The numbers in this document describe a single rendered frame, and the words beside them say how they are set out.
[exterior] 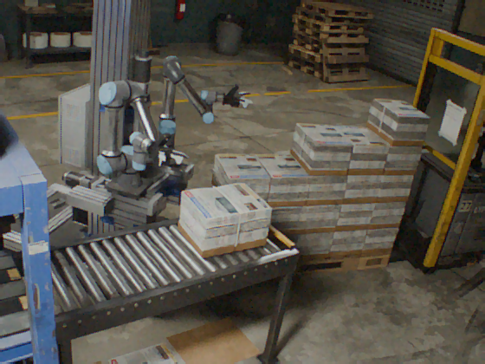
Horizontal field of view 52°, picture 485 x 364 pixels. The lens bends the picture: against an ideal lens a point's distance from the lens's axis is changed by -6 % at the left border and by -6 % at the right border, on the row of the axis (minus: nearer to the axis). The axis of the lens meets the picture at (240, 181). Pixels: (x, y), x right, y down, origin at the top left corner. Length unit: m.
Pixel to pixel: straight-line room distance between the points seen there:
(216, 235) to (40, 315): 1.04
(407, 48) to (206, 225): 8.94
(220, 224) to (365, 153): 1.50
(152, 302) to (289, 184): 1.52
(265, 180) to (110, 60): 1.24
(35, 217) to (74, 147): 1.80
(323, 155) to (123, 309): 1.83
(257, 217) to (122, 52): 1.25
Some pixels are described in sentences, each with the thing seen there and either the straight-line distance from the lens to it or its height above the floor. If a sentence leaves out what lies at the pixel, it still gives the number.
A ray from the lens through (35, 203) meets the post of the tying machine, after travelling 1.65.
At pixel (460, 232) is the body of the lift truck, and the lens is 4.45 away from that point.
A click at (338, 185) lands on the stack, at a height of 0.75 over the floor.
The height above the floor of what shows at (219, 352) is 0.00.
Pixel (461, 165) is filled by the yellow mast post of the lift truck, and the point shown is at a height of 1.00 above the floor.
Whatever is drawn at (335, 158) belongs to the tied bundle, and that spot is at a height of 0.97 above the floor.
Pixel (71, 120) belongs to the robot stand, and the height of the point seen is 1.09.
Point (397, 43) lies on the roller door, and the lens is 11.21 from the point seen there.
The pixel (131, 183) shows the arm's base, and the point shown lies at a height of 0.85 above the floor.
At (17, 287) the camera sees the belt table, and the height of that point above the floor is 0.80.
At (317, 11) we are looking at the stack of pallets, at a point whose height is 1.17.
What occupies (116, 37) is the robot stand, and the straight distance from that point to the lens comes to 3.14.
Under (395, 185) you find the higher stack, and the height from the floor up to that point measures 0.74.
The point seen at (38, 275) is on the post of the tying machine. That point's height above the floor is 1.21.
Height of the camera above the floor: 2.29
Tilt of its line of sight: 26 degrees down
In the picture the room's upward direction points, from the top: 9 degrees clockwise
